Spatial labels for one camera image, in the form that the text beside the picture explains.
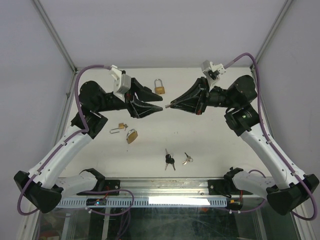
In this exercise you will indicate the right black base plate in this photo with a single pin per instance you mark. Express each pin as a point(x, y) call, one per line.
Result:
point(217, 187)

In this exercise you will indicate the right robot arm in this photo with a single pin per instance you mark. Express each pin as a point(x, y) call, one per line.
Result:
point(288, 186)

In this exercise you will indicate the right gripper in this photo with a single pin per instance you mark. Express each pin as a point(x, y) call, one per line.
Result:
point(200, 91)

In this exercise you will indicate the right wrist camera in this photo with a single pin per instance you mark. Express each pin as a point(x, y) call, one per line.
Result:
point(212, 72)

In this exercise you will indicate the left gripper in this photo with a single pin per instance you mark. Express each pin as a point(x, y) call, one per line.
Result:
point(141, 108)

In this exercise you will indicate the small brass padlock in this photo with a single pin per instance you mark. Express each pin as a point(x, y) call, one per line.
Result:
point(117, 130)

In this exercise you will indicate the tall brass padlock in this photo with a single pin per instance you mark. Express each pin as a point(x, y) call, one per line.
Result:
point(159, 88)

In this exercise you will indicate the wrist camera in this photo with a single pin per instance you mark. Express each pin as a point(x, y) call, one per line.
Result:
point(212, 72)
point(122, 82)

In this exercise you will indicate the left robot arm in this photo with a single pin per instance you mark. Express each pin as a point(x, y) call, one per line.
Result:
point(42, 184)

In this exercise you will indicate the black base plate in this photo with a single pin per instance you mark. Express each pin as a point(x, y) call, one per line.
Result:
point(102, 186)
point(217, 187)

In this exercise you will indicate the black headed key set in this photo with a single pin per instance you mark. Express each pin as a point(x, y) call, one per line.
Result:
point(169, 160)

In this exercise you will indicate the medium brass padlock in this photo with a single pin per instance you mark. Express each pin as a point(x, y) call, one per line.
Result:
point(131, 136)

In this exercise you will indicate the white slotted cable duct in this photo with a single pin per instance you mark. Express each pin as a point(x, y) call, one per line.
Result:
point(143, 202)

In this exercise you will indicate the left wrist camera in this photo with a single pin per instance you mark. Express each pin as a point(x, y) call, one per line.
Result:
point(122, 82)

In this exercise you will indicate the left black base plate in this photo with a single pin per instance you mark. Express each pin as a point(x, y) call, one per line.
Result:
point(102, 186)

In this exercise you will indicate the aluminium mounting rail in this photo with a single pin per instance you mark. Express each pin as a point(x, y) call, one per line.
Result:
point(145, 187)

